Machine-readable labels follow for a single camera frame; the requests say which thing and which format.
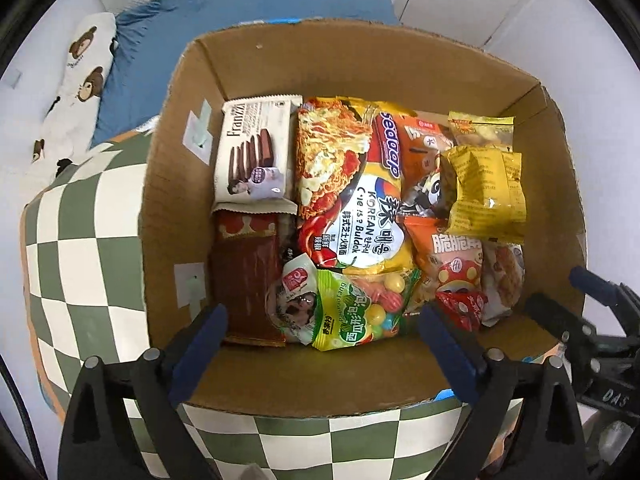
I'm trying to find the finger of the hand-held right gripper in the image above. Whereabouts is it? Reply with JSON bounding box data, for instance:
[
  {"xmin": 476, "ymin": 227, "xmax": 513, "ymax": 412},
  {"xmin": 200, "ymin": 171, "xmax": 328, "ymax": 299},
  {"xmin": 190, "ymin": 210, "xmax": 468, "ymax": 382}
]
[
  {"xmin": 524, "ymin": 292, "xmax": 599, "ymax": 352},
  {"xmin": 570, "ymin": 266, "xmax": 640, "ymax": 312}
]

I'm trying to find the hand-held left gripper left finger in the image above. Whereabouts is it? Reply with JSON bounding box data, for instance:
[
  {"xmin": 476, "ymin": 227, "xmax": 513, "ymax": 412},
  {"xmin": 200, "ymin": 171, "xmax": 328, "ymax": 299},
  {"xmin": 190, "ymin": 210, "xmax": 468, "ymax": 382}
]
[{"xmin": 57, "ymin": 302, "xmax": 230, "ymax": 480}]

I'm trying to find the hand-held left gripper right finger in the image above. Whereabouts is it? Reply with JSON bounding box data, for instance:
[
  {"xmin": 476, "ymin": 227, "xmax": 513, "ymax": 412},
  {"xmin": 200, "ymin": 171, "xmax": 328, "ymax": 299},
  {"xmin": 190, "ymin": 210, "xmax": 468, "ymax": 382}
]
[{"xmin": 417, "ymin": 302, "xmax": 589, "ymax": 480}]

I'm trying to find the red crown print snack pouch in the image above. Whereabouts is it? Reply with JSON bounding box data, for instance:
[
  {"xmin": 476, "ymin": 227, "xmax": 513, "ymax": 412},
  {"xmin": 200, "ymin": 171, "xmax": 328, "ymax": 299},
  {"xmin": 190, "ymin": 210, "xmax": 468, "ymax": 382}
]
[{"xmin": 207, "ymin": 210, "xmax": 289, "ymax": 349}]

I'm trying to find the orange mushroom print snack packet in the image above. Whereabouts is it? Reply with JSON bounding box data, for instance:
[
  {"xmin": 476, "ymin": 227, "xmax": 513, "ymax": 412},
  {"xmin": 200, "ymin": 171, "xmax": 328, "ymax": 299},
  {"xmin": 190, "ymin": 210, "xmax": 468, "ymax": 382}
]
[{"xmin": 404, "ymin": 216, "xmax": 485, "ymax": 314}]

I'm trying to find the brown cardboard box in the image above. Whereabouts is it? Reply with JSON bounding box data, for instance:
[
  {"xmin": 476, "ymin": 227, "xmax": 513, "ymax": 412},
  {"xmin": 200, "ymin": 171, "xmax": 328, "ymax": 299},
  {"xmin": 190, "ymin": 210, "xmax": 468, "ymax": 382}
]
[{"xmin": 137, "ymin": 19, "xmax": 587, "ymax": 419}]

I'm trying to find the small red snack packet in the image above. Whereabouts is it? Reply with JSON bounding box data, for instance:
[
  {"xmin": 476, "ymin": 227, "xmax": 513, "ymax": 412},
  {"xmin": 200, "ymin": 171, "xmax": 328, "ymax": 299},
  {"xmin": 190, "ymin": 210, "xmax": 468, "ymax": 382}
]
[{"xmin": 434, "ymin": 290, "xmax": 489, "ymax": 332}]

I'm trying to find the beige snack packet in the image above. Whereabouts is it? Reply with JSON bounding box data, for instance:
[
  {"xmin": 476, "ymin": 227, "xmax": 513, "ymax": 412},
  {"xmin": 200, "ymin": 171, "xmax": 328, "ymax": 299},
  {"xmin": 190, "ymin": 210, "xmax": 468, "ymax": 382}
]
[{"xmin": 480, "ymin": 242, "xmax": 526, "ymax": 326}]

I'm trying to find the green candy ball packet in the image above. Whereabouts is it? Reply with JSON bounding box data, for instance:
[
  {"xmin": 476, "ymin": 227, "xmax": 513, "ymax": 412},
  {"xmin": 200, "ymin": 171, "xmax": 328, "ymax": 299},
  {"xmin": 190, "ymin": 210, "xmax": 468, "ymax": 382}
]
[{"xmin": 311, "ymin": 267, "xmax": 421, "ymax": 352}]

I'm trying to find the white red snack packet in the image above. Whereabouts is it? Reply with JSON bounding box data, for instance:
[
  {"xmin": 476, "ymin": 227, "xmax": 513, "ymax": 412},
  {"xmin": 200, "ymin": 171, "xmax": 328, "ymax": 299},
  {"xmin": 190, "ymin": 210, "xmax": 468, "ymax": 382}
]
[{"xmin": 265, "ymin": 254, "xmax": 321, "ymax": 346}]

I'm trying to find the green white checkered blanket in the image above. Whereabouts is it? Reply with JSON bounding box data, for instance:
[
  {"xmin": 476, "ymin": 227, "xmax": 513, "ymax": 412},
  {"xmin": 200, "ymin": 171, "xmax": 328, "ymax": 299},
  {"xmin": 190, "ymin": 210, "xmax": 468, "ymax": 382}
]
[{"xmin": 20, "ymin": 130, "xmax": 527, "ymax": 480}]

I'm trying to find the crumpled yellow snack packet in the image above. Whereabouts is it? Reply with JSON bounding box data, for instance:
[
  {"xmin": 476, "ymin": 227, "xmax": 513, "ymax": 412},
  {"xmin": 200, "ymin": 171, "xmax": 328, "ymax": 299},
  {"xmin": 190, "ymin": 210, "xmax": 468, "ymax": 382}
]
[{"xmin": 440, "ymin": 145, "xmax": 528, "ymax": 244}]

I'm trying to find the yellow instant noodle packet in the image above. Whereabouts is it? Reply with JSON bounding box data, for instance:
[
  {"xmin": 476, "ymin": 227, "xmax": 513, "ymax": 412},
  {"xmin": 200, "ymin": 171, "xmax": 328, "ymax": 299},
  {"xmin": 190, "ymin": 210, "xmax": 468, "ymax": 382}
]
[{"xmin": 295, "ymin": 97, "xmax": 419, "ymax": 277}]

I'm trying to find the orange panda print snack packet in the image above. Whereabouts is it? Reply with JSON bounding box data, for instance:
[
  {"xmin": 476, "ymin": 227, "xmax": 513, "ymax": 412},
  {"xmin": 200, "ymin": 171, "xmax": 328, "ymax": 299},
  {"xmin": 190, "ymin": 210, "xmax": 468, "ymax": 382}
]
[{"xmin": 400, "ymin": 114, "xmax": 459, "ymax": 221}]

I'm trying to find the white chocolate wafer packet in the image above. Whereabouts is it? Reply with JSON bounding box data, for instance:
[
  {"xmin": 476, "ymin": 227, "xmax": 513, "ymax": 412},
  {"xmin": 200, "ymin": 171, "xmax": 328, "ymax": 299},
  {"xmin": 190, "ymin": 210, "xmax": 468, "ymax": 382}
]
[{"xmin": 211, "ymin": 95, "xmax": 304, "ymax": 216}]

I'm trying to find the small yellow snack packet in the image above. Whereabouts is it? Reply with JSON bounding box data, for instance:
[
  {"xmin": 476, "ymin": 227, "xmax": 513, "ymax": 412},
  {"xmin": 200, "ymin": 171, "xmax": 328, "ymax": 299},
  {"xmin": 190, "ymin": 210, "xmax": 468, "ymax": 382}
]
[{"xmin": 447, "ymin": 111, "xmax": 515, "ymax": 154}]

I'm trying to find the white bear print pillow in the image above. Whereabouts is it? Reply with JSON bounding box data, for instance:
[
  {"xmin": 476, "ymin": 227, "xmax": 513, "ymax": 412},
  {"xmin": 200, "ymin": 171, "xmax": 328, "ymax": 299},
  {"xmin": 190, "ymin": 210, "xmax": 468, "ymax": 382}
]
[{"xmin": 30, "ymin": 11, "xmax": 119, "ymax": 179}]

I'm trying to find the blue blanket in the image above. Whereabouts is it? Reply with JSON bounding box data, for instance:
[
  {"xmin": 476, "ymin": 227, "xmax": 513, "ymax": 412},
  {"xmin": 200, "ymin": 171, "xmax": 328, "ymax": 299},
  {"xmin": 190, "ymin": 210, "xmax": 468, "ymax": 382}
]
[{"xmin": 90, "ymin": 0, "xmax": 401, "ymax": 149}]

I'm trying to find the black cable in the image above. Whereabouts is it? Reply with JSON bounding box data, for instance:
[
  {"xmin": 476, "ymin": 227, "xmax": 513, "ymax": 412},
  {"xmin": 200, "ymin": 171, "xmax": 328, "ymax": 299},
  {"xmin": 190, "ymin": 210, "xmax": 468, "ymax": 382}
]
[{"xmin": 0, "ymin": 360, "xmax": 47, "ymax": 480}]

